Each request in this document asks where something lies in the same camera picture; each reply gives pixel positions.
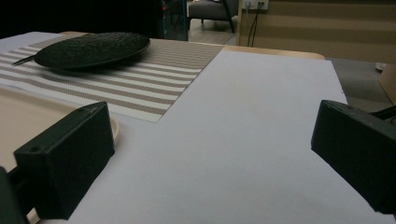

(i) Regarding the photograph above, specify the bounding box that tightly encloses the dark utensil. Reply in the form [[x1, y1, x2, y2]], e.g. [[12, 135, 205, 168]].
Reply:
[[11, 54, 37, 66]]

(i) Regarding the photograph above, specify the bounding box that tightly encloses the white wall socket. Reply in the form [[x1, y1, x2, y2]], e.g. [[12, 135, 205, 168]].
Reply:
[[242, 0, 270, 10]]

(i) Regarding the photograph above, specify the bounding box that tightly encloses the grey armchair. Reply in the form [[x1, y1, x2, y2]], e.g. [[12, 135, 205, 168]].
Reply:
[[188, 0, 239, 35]]

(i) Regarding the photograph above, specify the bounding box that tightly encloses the black cable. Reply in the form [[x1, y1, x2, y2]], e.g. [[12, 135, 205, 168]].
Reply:
[[247, 3, 263, 48]]

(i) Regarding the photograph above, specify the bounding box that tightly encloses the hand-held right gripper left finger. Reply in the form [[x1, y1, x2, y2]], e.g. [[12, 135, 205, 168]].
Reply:
[[13, 101, 116, 221]]

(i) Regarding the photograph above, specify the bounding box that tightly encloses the striped woven placemat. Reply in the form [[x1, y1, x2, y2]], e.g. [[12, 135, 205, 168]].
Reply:
[[0, 33, 226, 123]]

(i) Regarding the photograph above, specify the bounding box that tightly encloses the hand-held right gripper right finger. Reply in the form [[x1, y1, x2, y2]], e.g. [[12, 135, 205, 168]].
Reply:
[[310, 99, 396, 215]]

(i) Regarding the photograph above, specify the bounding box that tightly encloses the white table cover sheet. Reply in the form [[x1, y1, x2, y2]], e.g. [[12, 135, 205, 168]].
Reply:
[[0, 31, 396, 224]]

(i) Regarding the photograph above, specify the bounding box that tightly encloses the black textured plate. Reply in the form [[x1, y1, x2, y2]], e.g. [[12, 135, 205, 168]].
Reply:
[[33, 32, 151, 70]]

